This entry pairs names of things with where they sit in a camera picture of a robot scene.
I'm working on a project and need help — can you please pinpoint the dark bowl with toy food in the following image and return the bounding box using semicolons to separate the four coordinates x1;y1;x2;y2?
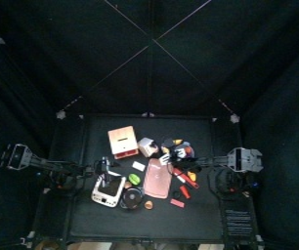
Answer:
171;141;197;160

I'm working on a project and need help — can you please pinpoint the white toy cash register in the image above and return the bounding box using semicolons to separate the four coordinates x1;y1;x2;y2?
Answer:
89;175;127;208

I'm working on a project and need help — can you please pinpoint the green toy vegetable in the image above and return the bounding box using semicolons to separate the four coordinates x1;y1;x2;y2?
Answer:
127;173;142;187

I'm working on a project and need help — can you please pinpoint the small white cube box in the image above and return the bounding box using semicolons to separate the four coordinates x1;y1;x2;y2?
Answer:
137;137;159;158

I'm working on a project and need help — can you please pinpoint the pink pouch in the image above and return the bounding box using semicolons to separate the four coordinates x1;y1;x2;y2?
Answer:
142;157;174;200

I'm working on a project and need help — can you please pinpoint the small white card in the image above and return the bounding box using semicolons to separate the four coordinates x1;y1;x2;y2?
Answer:
130;160;147;173

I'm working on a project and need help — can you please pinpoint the long red toy stick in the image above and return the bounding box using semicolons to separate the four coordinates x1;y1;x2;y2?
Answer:
171;167;201;189

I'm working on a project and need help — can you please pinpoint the black round toy pan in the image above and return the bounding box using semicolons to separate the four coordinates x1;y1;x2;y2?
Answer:
118;187;146;210

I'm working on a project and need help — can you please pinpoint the pink wooden toy box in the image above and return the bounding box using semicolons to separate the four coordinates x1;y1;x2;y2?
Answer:
106;125;141;160

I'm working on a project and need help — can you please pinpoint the short red toy piece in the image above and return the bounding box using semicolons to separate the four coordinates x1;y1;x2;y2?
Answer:
178;185;193;200

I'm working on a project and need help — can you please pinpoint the flat red rectangular piece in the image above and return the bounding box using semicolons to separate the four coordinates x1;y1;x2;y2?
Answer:
169;198;186;209

